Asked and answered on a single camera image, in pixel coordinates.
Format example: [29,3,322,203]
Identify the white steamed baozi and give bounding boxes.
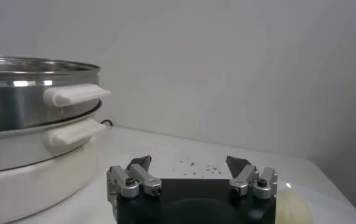
[275,188,314,224]

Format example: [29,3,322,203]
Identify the white electric cooker base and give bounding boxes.
[0,102,108,224]

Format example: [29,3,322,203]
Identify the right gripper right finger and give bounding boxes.
[225,155,278,200]

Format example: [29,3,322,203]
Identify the scattered dark crumbs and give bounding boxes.
[173,158,224,177]

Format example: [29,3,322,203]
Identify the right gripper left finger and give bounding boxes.
[106,155,163,214]

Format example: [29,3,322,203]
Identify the white round plate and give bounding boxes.
[276,181,356,224]

